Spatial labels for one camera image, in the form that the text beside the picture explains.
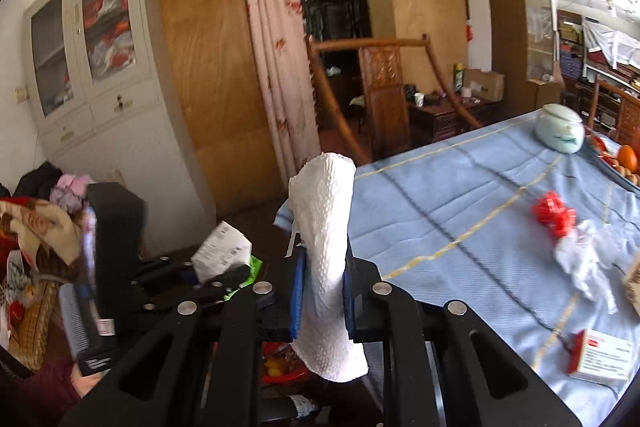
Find pale green ceramic jar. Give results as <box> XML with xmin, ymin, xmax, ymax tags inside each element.
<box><xmin>535</xmin><ymin>103</ymin><xmax>586</xmax><ymax>154</ymax></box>

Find white plastic bag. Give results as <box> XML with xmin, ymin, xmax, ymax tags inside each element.
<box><xmin>554</xmin><ymin>219</ymin><xmax>619</xmax><ymax>314</ymax></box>

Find white dust sheet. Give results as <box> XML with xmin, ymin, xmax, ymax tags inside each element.
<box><xmin>582</xmin><ymin>19</ymin><xmax>640</xmax><ymax>68</ymax></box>

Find blue rimmed fruit plate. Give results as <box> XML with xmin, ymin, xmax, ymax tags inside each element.
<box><xmin>587</xmin><ymin>134</ymin><xmax>640</xmax><ymax>192</ymax></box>

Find light blue striped tablecloth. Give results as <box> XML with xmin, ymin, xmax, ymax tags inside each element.
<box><xmin>272</xmin><ymin>109</ymin><xmax>640</xmax><ymax>427</ymax></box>

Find small red white box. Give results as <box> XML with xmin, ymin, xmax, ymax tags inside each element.
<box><xmin>566</xmin><ymin>328</ymin><xmax>636</xmax><ymax>383</ymax></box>

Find printed blanket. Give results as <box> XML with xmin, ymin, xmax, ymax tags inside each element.
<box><xmin>0</xmin><ymin>199</ymin><xmax>83</xmax><ymax>268</ymax></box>

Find pink floral curtain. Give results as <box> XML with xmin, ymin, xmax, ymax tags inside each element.
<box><xmin>234</xmin><ymin>0</ymin><xmax>321</xmax><ymax>180</ymax></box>

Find pink knit cloth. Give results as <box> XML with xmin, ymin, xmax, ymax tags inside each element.
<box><xmin>50</xmin><ymin>173</ymin><xmax>96</xmax><ymax>210</ymax></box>

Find cluttered storage shelves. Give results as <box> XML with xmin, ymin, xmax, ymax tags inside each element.
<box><xmin>557</xmin><ymin>9</ymin><xmax>640</xmax><ymax>132</ymax></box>

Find red plastic basket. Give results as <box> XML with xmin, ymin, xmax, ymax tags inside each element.
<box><xmin>260</xmin><ymin>342</ymin><xmax>311</xmax><ymax>390</ymax></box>

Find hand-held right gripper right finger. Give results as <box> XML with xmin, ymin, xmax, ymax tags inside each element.
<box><xmin>344</xmin><ymin>257</ymin><xmax>583</xmax><ymax>427</ymax></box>

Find row of walnuts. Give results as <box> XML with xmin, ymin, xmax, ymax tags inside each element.
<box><xmin>612</xmin><ymin>162</ymin><xmax>640</xmax><ymax>185</ymax></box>

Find black clothing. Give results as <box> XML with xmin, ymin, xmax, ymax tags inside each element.
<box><xmin>12</xmin><ymin>161</ymin><xmax>63</xmax><ymax>198</ymax></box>

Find tall glass-door wooden cabinet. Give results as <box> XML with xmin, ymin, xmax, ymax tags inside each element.
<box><xmin>481</xmin><ymin>0</ymin><xmax>563</xmax><ymax>108</ymax></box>

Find white glass-door cabinet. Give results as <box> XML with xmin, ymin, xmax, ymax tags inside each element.
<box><xmin>22</xmin><ymin>0</ymin><xmax>218</xmax><ymax>228</ymax></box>

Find white paper towel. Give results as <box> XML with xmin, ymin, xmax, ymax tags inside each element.
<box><xmin>287</xmin><ymin>152</ymin><xmax>370</xmax><ymax>383</ymax></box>

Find orange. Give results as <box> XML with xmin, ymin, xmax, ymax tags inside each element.
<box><xmin>617</xmin><ymin>145</ymin><xmax>640</xmax><ymax>172</ymax></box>

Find dark wooden low table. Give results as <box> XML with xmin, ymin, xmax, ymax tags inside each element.
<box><xmin>407</xmin><ymin>89</ymin><xmax>501</xmax><ymax>145</ymax></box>

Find carved wooden armchair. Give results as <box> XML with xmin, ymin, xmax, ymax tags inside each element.
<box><xmin>305</xmin><ymin>34</ymin><xmax>486</xmax><ymax>165</ymax></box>

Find white green carton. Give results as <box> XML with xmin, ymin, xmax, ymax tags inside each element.
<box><xmin>190</xmin><ymin>221</ymin><xmax>264</xmax><ymax>300</ymax></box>

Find plain wooden wardrobe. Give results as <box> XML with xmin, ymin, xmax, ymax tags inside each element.
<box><xmin>361</xmin><ymin>0</ymin><xmax>471</xmax><ymax>95</ymax></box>

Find person's left forearm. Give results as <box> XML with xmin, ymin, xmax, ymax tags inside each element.
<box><xmin>30</xmin><ymin>354</ymin><xmax>108</xmax><ymax>418</ymax></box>

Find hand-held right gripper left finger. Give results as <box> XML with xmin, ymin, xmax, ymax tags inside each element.
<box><xmin>60</xmin><ymin>232</ymin><xmax>308</xmax><ymax>427</ymax></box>

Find cardboard box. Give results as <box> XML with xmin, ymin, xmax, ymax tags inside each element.
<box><xmin>462</xmin><ymin>68</ymin><xmax>506</xmax><ymax>102</ymax></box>

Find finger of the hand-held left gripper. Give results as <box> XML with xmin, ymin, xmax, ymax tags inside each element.
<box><xmin>135</xmin><ymin>264</ymin><xmax>253</xmax><ymax>314</ymax></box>
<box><xmin>131</xmin><ymin>256</ymin><xmax>198</xmax><ymax>289</ymax></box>

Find plywood partition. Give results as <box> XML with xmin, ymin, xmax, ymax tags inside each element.
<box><xmin>157</xmin><ymin>0</ymin><xmax>286</xmax><ymax>218</ymax></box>

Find red foam net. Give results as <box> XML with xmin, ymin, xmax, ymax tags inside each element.
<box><xmin>531</xmin><ymin>191</ymin><xmax>576</xmax><ymax>239</ymax></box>

